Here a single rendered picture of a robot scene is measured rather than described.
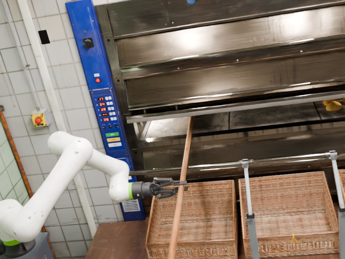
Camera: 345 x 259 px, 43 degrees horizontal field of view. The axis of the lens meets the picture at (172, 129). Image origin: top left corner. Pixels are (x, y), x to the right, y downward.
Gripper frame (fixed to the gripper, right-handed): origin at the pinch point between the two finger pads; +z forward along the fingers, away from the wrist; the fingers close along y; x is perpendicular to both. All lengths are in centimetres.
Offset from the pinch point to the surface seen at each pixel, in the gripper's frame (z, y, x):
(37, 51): -84, -70, -60
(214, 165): 17.2, 2.2, -22.3
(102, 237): -70, 61, -41
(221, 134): 21, 1, -60
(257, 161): 41.7, 2.2, -21.8
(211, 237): 7, 60, -31
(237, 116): 32, 1, -85
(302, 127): 72, 2, -58
